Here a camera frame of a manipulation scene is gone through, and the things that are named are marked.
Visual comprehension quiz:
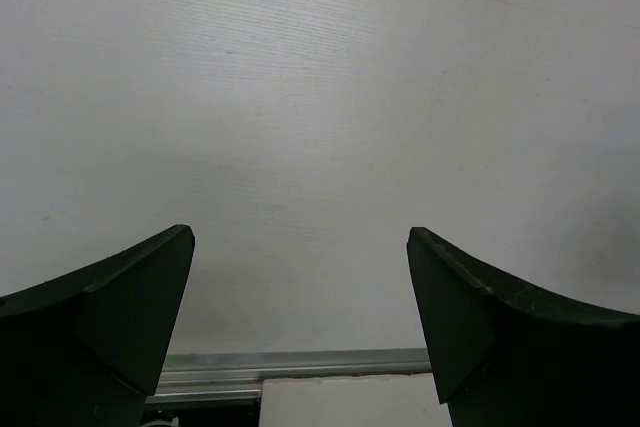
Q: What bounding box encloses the aluminium table edge rail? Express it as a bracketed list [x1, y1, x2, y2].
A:
[147, 347, 431, 408]

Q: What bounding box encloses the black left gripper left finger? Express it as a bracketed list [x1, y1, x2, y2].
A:
[1, 225, 195, 426]

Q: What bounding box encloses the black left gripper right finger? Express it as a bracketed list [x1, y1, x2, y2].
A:
[407, 227, 639, 426]

